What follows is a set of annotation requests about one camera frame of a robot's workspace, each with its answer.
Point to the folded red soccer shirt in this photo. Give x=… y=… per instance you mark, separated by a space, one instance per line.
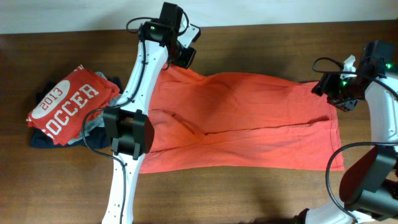
x=59 y=115

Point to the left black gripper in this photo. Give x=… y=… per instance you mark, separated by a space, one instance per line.
x=185 y=61

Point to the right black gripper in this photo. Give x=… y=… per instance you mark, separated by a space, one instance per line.
x=326 y=85

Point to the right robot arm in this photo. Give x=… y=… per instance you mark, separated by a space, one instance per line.
x=366 y=194

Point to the folded navy shirt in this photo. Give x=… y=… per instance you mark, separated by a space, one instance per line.
x=40 y=140

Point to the orange soccer t-shirt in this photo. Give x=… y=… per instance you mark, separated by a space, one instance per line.
x=238 y=119

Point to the folded grey shirt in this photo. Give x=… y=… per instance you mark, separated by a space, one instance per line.
x=94 y=128

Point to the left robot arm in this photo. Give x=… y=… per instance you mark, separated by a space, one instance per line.
x=163 y=42

